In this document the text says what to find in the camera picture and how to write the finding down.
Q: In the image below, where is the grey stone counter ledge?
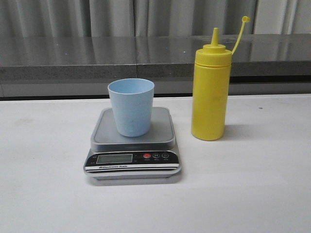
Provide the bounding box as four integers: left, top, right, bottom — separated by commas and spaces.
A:
0, 34, 311, 83

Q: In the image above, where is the light blue plastic cup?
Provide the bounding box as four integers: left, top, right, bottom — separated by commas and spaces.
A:
108, 78, 155, 137

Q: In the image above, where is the grey curtain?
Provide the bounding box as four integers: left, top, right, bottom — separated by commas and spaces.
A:
0, 0, 311, 37

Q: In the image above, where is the yellow squeeze bottle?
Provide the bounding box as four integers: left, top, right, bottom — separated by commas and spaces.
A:
191, 16, 250, 141

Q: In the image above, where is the silver electronic kitchen scale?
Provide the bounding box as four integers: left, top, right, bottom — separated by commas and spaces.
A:
84, 107, 182, 180

